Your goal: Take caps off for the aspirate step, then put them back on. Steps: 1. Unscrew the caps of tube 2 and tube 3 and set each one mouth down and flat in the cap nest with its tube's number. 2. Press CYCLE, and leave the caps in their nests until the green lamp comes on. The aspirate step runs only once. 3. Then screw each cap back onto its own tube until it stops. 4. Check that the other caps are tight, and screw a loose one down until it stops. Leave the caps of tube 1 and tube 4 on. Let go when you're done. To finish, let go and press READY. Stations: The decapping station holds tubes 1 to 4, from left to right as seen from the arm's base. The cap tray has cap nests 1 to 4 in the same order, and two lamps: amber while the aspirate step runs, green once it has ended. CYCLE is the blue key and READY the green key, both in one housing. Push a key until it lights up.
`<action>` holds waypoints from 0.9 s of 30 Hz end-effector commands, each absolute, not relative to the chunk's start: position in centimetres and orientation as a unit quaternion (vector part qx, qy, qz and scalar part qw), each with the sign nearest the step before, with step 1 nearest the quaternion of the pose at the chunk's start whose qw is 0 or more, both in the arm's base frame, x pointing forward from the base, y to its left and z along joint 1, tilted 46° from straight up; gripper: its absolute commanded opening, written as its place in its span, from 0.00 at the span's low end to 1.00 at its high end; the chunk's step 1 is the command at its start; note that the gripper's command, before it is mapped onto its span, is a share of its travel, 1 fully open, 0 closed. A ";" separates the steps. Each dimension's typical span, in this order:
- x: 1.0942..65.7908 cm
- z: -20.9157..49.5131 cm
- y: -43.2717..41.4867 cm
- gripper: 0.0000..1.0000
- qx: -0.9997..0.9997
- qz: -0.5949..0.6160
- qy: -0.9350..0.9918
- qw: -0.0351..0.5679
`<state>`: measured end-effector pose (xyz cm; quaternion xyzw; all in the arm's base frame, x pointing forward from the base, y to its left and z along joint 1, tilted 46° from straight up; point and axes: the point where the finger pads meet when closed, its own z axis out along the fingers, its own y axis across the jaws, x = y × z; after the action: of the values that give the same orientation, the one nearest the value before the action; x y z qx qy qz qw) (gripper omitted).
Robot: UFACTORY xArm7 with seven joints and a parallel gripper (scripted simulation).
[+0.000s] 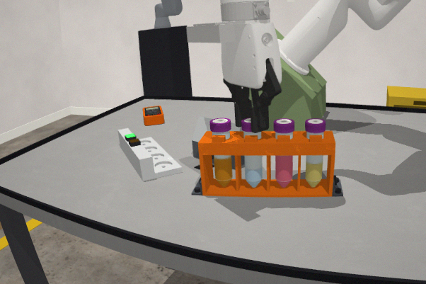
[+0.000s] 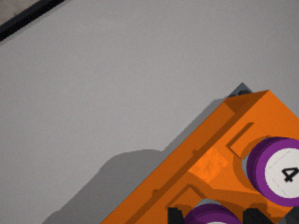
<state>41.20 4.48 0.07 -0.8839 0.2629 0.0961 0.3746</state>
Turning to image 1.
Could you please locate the orange test tube rack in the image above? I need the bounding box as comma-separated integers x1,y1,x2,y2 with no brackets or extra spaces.
198,131,335,197

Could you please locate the purple screw cap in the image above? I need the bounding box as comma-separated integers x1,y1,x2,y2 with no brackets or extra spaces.
241,118,251,132
305,118,326,133
273,118,294,133
209,118,231,132

